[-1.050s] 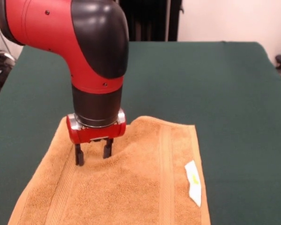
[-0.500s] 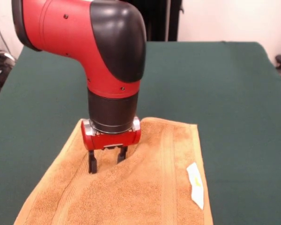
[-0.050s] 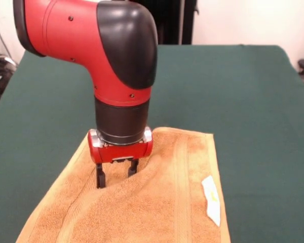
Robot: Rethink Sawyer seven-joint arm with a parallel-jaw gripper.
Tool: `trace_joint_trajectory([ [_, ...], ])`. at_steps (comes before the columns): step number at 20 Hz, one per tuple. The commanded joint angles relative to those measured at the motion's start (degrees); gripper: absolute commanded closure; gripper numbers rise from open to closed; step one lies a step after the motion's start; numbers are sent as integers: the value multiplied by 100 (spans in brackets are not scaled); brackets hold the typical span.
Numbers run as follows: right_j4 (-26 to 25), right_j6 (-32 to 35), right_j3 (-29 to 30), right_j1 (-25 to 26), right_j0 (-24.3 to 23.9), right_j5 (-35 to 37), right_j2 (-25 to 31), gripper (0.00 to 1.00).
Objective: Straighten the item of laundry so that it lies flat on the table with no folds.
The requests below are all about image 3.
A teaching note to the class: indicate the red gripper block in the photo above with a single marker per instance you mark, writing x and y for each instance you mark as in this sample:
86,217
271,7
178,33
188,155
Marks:
121,153

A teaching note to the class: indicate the tan terry cloth towel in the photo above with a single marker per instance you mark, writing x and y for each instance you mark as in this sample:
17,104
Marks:
154,207

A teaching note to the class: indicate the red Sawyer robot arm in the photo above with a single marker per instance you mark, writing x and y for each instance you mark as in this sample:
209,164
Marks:
104,50

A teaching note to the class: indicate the dark green table cloth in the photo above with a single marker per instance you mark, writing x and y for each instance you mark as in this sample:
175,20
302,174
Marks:
230,88

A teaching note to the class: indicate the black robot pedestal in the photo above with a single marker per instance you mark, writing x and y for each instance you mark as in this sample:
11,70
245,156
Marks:
177,22

